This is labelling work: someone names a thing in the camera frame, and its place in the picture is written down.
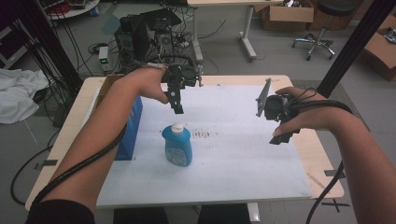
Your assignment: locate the person's right hand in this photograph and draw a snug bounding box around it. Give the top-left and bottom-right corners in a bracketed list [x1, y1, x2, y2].
[272, 86, 341, 138]

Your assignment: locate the large cardboard box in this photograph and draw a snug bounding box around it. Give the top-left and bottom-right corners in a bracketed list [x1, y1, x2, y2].
[361, 13, 396, 82]

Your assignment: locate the round white table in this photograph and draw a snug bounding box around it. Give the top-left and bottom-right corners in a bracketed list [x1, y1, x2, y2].
[39, 0, 101, 21]

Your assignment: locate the black office chair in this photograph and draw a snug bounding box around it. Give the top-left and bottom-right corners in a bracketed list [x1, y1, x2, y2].
[291, 0, 364, 62]

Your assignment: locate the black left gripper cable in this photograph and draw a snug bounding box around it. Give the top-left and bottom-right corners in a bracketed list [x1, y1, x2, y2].
[32, 123, 128, 207]

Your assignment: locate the black metal stand pole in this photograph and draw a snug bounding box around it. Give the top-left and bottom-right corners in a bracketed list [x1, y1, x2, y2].
[315, 0, 396, 99]

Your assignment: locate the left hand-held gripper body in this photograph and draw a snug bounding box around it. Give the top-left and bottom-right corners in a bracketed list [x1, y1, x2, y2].
[163, 55, 204, 91]

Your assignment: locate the white desk with legs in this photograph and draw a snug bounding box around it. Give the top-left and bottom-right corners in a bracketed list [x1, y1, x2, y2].
[186, 0, 285, 63]

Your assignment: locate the person's black sleeve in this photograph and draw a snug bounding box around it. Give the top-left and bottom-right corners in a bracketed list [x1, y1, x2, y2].
[25, 199, 96, 224]

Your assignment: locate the light wooden table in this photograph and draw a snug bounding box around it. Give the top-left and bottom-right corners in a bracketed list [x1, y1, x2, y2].
[24, 74, 346, 212]

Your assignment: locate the open cardboard box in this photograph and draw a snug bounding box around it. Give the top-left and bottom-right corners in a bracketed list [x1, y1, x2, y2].
[261, 0, 315, 33]

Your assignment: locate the grey power supply unit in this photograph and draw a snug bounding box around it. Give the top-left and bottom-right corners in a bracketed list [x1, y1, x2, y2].
[98, 46, 111, 73]

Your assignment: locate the white foam board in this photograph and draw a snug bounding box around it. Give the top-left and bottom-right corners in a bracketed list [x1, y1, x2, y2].
[96, 84, 314, 209]

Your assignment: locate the white cloth pile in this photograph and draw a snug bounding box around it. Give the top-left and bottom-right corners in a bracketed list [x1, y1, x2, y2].
[0, 67, 50, 125]

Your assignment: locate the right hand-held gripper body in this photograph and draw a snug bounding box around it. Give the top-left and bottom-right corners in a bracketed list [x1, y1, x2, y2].
[255, 77, 303, 138]

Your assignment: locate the black computer tower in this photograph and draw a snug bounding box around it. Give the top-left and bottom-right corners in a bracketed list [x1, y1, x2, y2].
[113, 7, 183, 68]

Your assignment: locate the black stand with cables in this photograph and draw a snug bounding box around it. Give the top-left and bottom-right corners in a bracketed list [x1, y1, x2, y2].
[29, 0, 84, 91]

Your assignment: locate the person's left hand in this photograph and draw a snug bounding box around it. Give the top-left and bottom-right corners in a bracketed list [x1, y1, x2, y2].
[124, 66, 171, 105]

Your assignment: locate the blue detergent bottle white cap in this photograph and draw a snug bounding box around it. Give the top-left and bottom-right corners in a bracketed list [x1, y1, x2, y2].
[161, 122, 193, 168]

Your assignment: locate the black floor cable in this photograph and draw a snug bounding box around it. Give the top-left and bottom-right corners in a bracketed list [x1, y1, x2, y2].
[9, 145, 54, 206]

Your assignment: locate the blue box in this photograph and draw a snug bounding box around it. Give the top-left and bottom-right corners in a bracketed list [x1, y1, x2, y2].
[113, 95, 144, 161]

